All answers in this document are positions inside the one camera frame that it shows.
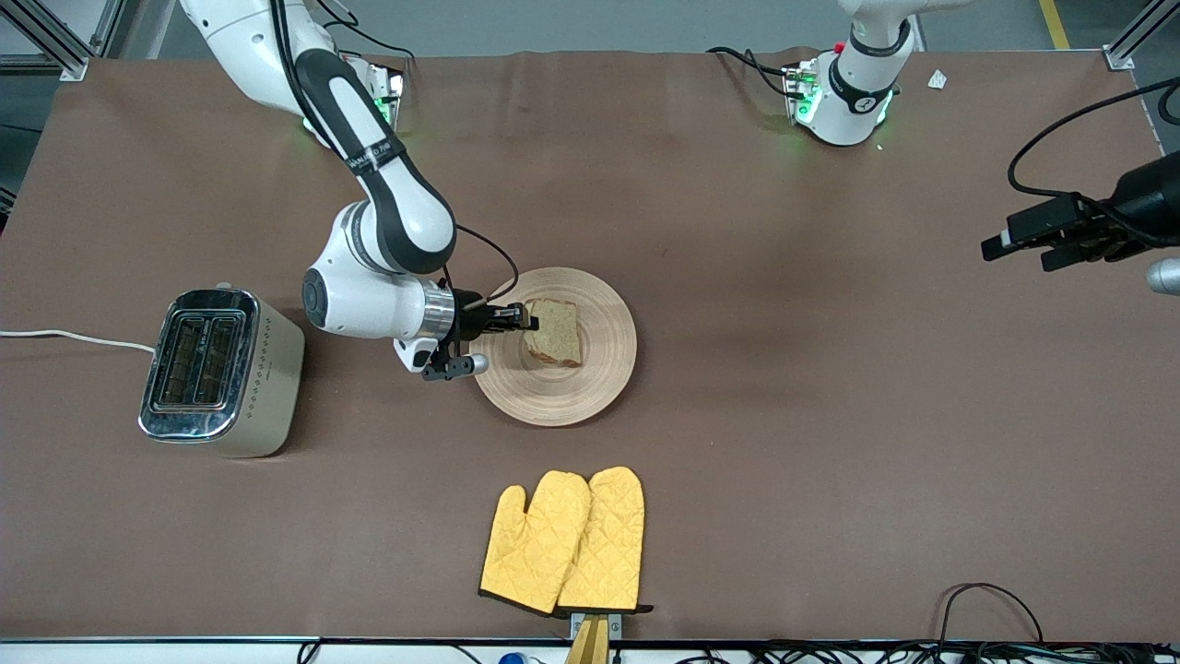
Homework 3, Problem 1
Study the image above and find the brown toast slice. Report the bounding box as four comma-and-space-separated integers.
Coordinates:
523, 297, 584, 369

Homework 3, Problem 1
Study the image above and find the round wooden plate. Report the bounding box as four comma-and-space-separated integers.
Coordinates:
470, 267, 638, 428

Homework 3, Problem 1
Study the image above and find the cream and chrome toaster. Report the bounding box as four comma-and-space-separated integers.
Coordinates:
138, 283, 306, 459

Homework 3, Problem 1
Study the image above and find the yellow quilted oven mitt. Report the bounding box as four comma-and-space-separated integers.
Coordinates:
478, 470, 592, 617
556, 466, 654, 615

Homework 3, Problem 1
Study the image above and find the brown table cover sheet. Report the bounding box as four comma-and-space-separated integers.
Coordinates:
0, 48, 1180, 643

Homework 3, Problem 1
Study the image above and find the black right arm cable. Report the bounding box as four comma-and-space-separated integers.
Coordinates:
442, 223, 522, 307

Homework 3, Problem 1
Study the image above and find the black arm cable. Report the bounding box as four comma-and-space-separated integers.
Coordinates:
442, 223, 522, 307
1007, 77, 1180, 200

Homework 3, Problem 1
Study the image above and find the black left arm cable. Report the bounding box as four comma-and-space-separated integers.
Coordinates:
1007, 77, 1180, 200

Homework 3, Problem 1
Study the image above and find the aluminium frame profile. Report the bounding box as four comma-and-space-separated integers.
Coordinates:
1103, 0, 1180, 73
0, 0, 93, 82

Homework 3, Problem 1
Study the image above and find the wooden stick with metal bracket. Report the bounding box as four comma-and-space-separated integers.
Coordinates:
564, 611, 623, 664

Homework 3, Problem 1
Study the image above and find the black left base cable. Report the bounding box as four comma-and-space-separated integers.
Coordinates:
707, 46, 796, 99

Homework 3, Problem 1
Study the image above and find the black looped cable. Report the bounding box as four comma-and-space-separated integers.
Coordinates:
938, 583, 1047, 646

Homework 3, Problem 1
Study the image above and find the white toaster power cord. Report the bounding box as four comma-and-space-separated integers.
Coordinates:
0, 328, 156, 355

